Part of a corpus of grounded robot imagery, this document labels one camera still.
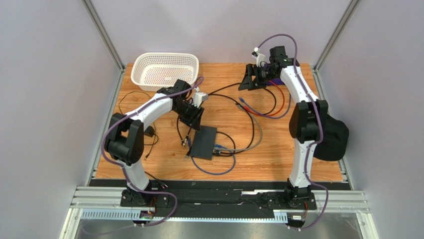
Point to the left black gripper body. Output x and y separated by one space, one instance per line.
187 111

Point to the aluminium frame rail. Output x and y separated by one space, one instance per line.
341 213

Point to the white plastic basket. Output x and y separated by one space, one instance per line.
155 70

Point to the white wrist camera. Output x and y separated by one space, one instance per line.
259 57
199 98

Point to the black power adapter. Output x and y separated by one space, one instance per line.
150 131

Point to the black network switch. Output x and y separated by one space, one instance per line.
203 143

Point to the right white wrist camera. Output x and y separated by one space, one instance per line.
259 57

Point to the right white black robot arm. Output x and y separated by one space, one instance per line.
306 123

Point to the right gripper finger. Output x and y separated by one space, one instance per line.
247 83
250 71

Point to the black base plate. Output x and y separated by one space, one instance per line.
218 199

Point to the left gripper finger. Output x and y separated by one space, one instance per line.
187 120
196 119

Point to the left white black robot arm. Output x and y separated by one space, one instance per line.
123 142

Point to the black bucket hat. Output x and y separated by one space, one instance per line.
335 139

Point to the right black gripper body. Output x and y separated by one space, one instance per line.
254 75

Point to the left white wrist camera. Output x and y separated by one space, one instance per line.
199 98

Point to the purple cloth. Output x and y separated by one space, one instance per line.
274 82

